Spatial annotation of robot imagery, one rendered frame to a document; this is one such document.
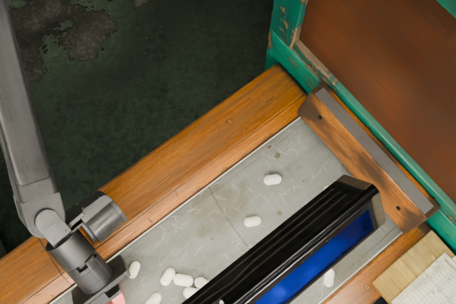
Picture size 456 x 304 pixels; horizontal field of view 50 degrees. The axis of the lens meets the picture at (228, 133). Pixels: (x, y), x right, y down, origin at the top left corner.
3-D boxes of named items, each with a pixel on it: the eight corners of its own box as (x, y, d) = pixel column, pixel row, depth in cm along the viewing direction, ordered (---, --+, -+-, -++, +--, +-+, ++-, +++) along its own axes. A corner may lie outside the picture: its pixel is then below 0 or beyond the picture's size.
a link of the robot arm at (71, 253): (38, 240, 80) (45, 250, 75) (72, 212, 83) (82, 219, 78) (64, 269, 83) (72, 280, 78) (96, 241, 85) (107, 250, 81)
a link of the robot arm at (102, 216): (18, 207, 80) (30, 220, 72) (76, 162, 84) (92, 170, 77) (63, 258, 84) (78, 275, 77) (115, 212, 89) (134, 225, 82)
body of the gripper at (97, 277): (133, 278, 82) (107, 246, 79) (81, 317, 80) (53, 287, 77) (125, 260, 88) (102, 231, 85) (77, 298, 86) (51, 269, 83)
